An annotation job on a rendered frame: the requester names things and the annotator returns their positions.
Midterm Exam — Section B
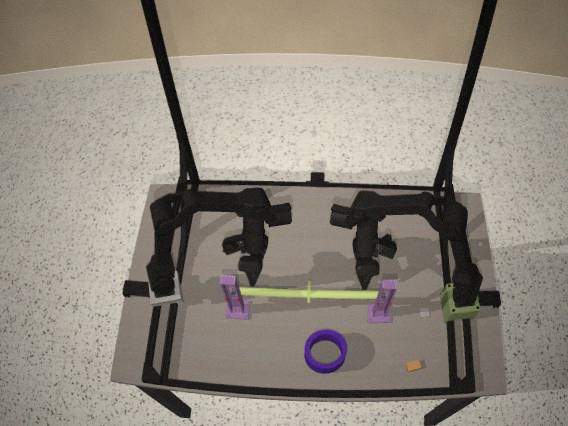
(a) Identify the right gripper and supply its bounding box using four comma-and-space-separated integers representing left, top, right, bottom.
238, 229, 268, 287

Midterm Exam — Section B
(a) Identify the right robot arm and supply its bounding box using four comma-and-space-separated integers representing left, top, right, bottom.
146, 188, 292, 298

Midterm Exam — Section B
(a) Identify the purple short tube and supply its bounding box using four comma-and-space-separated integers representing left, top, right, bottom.
305, 330, 347, 374

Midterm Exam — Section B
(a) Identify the small orange block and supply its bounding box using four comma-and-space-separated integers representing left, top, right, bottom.
406, 360, 421, 372

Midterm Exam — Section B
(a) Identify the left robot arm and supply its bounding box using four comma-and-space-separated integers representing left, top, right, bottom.
330, 191, 483, 308

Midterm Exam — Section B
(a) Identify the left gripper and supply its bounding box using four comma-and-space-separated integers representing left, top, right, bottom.
353, 232, 380, 290

